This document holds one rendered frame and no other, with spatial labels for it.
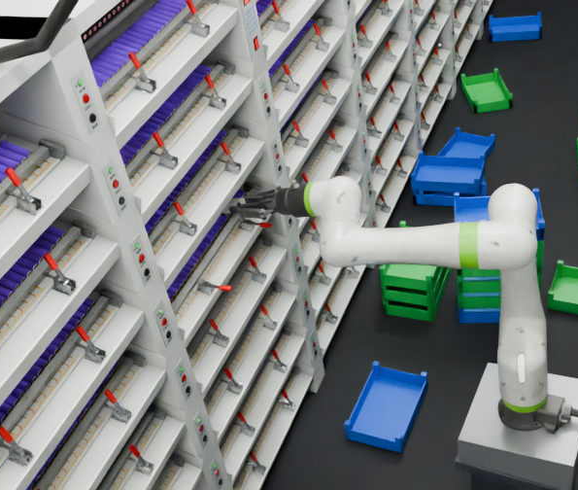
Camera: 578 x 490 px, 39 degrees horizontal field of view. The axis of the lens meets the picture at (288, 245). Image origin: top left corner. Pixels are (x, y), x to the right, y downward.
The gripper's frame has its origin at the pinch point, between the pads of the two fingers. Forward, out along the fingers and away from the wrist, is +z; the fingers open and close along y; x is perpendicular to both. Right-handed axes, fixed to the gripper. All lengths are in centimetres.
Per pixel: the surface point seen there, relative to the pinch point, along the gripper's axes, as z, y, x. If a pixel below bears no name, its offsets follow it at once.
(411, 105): 12, -155, 57
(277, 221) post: -0.3, -15.0, 17.1
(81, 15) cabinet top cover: -25, 44, -74
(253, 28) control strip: -16.1, -19.7, -42.0
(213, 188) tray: -5.3, 10.3, -12.9
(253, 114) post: -8.3, -14.9, -19.9
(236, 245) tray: -2.3, 8.9, 7.5
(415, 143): 16, -155, 77
